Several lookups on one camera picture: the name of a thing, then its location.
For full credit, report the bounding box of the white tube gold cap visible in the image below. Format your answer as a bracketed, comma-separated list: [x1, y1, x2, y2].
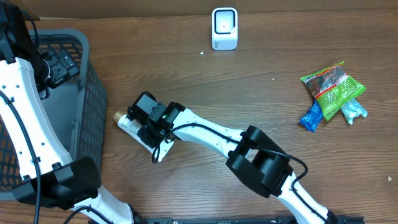
[113, 111, 174, 162]

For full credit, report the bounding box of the blue snack packet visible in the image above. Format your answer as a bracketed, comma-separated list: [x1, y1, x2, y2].
[299, 100, 323, 133]

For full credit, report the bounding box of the green snack bag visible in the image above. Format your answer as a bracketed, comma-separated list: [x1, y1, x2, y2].
[300, 61, 366, 121]

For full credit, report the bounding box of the teal tissue packet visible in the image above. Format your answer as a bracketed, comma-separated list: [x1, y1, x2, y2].
[340, 98, 368, 124]

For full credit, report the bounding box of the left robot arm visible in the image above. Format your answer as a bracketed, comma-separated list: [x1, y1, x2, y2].
[1, 2, 139, 223]

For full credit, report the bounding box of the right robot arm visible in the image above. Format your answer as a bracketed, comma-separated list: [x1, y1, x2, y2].
[127, 98, 338, 223]

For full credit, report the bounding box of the white barcode scanner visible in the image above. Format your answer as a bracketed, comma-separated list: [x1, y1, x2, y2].
[211, 7, 238, 50]

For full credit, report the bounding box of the grey plastic basket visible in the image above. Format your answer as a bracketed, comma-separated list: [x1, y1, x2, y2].
[1, 29, 106, 201]

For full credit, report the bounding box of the black table edge rail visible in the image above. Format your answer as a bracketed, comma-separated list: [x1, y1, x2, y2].
[133, 214, 364, 224]

